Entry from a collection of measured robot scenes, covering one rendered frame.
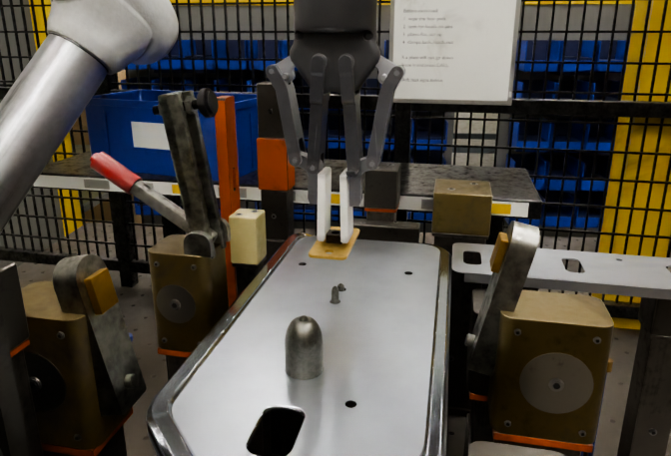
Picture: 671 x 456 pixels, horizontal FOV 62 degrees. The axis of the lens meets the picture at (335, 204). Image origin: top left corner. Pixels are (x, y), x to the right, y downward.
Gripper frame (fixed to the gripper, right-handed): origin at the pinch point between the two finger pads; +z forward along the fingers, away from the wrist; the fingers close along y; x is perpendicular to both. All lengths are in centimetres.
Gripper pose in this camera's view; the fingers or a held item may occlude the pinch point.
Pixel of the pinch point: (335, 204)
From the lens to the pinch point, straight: 55.7
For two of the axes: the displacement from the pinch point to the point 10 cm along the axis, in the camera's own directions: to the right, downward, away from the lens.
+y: -9.8, -0.6, 2.0
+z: 0.0, 9.5, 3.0
